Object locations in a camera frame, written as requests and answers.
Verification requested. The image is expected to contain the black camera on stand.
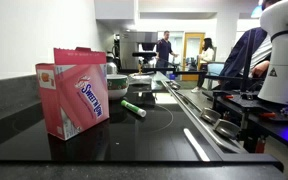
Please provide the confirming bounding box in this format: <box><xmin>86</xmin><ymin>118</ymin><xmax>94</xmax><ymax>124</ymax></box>
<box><xmin>131</xmin><ymin>51</ymin><xmax>158</xmax><ymax>74</ymax></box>

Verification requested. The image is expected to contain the orange clamp handle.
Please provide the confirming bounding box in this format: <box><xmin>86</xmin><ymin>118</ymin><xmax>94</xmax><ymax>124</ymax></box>
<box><xmin>258</xmin><ymin>111</ymin><xmax>278</xmax><ymax>120</ymax></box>

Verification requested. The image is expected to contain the silver stove knob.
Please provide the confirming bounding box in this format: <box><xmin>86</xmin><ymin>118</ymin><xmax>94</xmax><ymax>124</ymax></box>
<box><xmin>213</xmin><ymin>118</ymin><xmax>241</xmax><ymax>140</ymax></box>
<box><xmin>200</xmin><ymin>106</ymin><xmax>222</xmax><ymax>125</ymax></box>

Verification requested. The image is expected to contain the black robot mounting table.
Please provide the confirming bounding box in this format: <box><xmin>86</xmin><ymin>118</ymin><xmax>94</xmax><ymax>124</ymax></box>
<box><xmin>211</xmin><ymin>89</ymin><xmax>288</xmax><ymax>155</ymax></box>

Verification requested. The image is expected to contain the red clamp handle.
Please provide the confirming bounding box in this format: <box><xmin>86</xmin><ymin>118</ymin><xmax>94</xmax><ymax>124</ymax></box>
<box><xmin>254</xmin><ymin>135</ymin><xmax>267</xmax><ymax>155</ymax></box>

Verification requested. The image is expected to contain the green and white marker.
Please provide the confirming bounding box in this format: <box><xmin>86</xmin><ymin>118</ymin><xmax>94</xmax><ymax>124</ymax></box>
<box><xmin>120</xmin><ymin>99</ymin><xmax>148</xmax><ymax>118</ymax></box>

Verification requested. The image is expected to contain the man in dark shirt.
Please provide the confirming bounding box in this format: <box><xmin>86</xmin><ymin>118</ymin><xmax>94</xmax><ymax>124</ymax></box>
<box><xmin>155</xmin><ymin>30</ymin><xmax>179</xmax><ymax>76</ymax></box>

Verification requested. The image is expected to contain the black glass cooktop stove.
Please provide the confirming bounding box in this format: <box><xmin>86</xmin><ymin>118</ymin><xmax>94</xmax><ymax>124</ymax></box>
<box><xmin>0</xmin><ymin>71</ymin><xmax>285</xmax><ymax>173</ymax></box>

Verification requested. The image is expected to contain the steel kettle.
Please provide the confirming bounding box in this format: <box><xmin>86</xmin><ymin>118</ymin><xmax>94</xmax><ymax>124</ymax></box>
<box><xmin>105</xmin><ymin>52</ymin><xmax>119</xmax><ymax>75</ymax></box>

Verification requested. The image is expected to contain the yellow door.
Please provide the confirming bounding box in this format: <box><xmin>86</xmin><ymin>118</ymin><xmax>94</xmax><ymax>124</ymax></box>
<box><xmin>182</xmin><ymin>31</ymin><xmax>206</xmax><ymax>82</ymax></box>

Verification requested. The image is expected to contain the blue chair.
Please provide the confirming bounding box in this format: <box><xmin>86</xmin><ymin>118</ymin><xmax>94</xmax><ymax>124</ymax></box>
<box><xmin>205</xmin><ymin>62</ymin><xmax>226</xmax><ymax>90</ymax></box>

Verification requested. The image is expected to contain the white mug with green band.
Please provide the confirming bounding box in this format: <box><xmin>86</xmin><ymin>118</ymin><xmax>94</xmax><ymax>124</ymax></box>
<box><xmin>106</xmin><ymin>73</ymin><xmax>130</xmax><ymax>101</ymax></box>

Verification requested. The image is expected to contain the stainless steel appliance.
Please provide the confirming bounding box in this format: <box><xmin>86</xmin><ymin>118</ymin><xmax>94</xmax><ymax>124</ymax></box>
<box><xmin>118</xmin><ymin>31</ymin><xmax>159</xmax><ymax>71</ymax></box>

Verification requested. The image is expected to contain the seated person in navy jacket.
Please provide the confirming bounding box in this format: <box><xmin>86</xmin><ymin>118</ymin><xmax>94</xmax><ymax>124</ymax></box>
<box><xmin>218</xmin><ymin>0</ymin><xmax>274</xmax><ymax>92</ymax></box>

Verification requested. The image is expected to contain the pink Sweet'N Low box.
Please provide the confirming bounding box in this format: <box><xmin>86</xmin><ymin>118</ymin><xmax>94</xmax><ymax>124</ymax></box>
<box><xmin>35</xmin><ymin>46</ymin><xmax>111</xmax><ymax>142</ymax></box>

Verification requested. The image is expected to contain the woman in white top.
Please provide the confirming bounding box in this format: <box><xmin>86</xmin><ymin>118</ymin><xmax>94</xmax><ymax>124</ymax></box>
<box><xmin>190</xmin><ymin>37</ymin><xmax>216</xmax><ymax>94</ymax></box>

